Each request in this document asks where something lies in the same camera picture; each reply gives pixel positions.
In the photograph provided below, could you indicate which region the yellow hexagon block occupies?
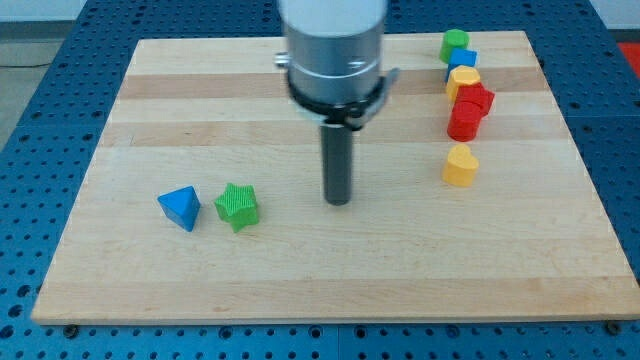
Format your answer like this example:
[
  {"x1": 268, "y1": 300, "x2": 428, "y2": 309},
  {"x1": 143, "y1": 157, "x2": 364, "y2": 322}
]
[{"x1": 445, "y1": 65, "x2": 481, "y2": 102}]

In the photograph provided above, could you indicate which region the green star block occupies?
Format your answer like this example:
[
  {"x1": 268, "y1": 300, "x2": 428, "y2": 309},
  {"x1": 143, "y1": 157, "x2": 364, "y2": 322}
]
[{"x1": 214, "y1": 183, "x2": 259, "y2": 233}]

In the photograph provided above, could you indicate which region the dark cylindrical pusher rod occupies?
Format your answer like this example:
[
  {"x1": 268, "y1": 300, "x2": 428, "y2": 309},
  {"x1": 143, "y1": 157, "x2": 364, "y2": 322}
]
[{"x1": 320, "y1": 126, "x2": 353, "y2": 206}]

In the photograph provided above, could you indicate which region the blue triangle block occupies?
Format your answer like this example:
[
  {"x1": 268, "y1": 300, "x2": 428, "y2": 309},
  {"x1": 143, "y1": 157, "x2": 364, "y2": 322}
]
[{"x1": 157, "y1": 186, "x2": 201, "y2": 232}]

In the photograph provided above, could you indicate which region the red star block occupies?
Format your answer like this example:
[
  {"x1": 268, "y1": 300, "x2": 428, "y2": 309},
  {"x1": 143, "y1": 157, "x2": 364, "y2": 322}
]
[{"x1": 455, "y1": 82, "x2": 495, "y2": 116}]

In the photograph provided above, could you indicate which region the green cylinder block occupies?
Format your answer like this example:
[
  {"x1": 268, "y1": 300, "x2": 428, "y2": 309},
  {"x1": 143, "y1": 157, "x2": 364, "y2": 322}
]
[{"x1": 439, "y1": 28, "x2": 470, "y2": 63}]

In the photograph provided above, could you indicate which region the blue cube block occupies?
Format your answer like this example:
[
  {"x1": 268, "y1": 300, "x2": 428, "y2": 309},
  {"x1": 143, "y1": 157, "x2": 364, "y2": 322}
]
[{"x1": 444, "y1": 48, "x2": 477, "y2": 82}]

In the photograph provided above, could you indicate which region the wooden board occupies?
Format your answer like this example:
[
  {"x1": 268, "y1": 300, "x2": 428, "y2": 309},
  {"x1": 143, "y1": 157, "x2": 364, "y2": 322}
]
[{"x1": 31, "y1": 31, "x2": 639, "y2": 325}]

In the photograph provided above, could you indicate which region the yellow heart block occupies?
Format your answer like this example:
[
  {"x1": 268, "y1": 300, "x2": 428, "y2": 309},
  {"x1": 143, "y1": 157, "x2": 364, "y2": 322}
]
[{"x1": 441, "y1": 144, "x2": 480, "y2": 187}]

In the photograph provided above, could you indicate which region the red cylinder block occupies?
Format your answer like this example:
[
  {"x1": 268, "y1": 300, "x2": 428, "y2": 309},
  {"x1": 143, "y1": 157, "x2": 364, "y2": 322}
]
[{"x1": 447, "y1": 102, "x2": 483, "y2": 142}]

